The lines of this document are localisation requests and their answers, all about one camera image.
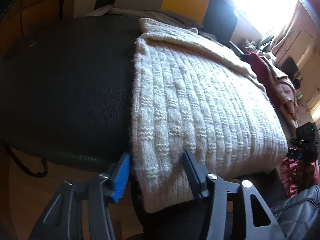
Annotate pink beige garment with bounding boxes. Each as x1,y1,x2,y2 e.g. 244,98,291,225
260,56,298,121

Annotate cream knitted sweater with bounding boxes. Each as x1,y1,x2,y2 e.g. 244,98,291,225
131,18,287,213

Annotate black padded folding table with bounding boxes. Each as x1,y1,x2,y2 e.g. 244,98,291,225
0,15,296,240

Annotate magenta quilt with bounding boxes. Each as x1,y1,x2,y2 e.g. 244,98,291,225
279,157,319,198

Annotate black monitor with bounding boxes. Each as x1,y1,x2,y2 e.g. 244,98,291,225
280,56,298,80

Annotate grey hoodie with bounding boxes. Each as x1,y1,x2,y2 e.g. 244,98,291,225
85,4,203,30

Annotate red knitted garment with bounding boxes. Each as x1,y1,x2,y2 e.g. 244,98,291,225
247,53,279,105

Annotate grey yellow blue headboard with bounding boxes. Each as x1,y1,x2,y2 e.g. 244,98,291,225
114,0,238,45

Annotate black jacket right sleeve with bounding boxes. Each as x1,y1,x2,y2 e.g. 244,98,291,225
272,185,319,239

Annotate black cable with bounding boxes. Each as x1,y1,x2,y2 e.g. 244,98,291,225
8,147,49,179

